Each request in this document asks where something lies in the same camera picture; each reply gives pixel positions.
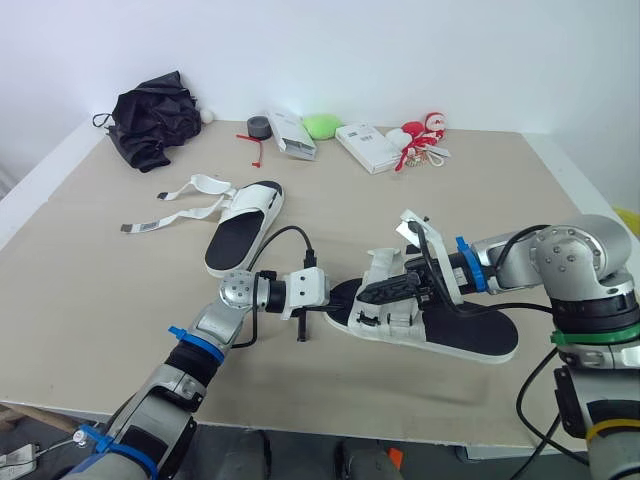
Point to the open white cardboard box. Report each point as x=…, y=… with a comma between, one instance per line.
x=292, y=132

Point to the black folded umbrella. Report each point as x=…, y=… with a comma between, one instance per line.
x=150, y=120

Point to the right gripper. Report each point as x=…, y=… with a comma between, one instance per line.
x=425, y=280

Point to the green plush ball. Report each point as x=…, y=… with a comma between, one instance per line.
x=321, y=127

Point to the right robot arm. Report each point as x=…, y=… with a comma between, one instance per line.
x=575, y=255

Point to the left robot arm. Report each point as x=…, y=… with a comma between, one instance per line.
x=150, y=400

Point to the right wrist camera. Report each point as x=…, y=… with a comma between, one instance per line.
x=440, y=250

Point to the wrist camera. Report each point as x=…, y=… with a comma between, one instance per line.
x=307, y=287
x=440, y=250

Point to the yellow object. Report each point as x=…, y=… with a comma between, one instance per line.
x=630, y=220

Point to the grey tape roll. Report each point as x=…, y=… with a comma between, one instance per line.
x=258, y=128

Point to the white sandal black insole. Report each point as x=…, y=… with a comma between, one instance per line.
x=240, y=235
x=470, y=332

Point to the red zip tie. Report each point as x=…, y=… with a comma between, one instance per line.
x=257, y=150

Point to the red and white plush toy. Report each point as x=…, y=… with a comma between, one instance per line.
x=415, y=129

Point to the robot body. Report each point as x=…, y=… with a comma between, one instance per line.
x=300, y=455

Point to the red and white tassel charm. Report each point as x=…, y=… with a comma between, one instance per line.
x=425, y=155

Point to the small white ball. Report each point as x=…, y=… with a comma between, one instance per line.
x=207, y=116

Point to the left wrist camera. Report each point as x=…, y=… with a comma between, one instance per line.
x=307, y=287

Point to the flat white cardboard box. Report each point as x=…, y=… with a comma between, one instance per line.
x=367, y=147

